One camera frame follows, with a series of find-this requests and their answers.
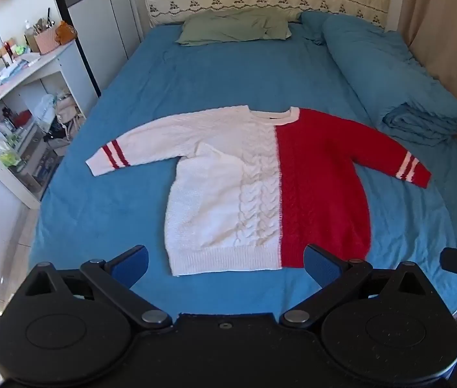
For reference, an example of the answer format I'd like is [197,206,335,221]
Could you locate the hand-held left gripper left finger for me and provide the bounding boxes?
[23,244,173,329]

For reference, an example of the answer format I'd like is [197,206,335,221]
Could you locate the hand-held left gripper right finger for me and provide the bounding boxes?
[279,244,435,328]

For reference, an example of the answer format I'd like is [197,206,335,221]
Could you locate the red and white knit sweater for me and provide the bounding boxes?
[85,105,432,277]

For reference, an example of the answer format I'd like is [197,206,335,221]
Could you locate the white plastic bag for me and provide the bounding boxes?
[30,93,58,123]

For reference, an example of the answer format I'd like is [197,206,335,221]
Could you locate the rolled blue duvet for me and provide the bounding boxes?
[301,10,457,146]

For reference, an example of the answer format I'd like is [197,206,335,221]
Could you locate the white shelf desk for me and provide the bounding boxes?
[0,40,100,211]

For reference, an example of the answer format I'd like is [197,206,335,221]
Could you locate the pink utensil box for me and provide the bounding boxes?
[34,26,61,55]

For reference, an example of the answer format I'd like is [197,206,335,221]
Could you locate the white and grey wardrobe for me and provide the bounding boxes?
[56,0,142,110]

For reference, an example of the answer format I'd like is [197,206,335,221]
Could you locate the beige curtain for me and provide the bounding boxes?
[390,0,457,140]

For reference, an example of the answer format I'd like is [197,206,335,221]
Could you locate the green pillow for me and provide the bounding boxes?
[176,10,292,46]

